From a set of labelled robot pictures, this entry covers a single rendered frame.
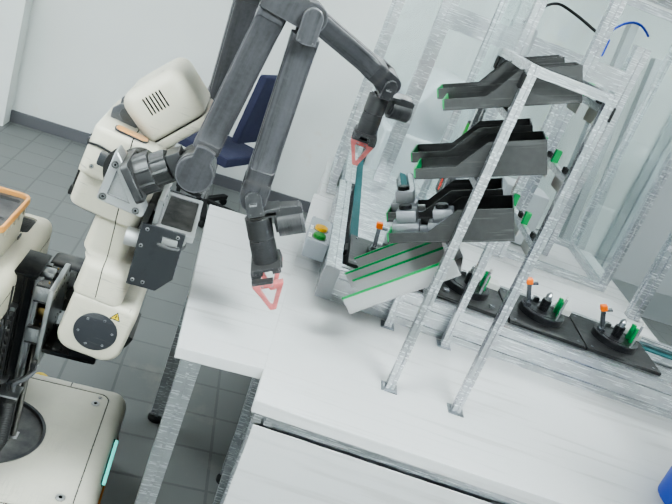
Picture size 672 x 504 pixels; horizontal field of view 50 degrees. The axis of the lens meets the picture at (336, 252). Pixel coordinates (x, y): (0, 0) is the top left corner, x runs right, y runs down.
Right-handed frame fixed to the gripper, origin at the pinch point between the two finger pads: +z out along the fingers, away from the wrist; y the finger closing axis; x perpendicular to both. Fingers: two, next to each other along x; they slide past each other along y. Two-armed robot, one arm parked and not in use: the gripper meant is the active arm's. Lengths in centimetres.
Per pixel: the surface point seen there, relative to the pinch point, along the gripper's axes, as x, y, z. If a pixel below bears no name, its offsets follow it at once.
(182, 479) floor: 18, -3, 123
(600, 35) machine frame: -73, 84, -53
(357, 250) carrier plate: -9.8, 4.0, 26.4
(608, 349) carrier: -90, -3, 28
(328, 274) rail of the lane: -3.0, -12.7, 29.5
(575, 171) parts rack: -41, -48, -26
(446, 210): -21.1, -40.3, -7.0
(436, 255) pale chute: -24.6, -33.1, 6.6
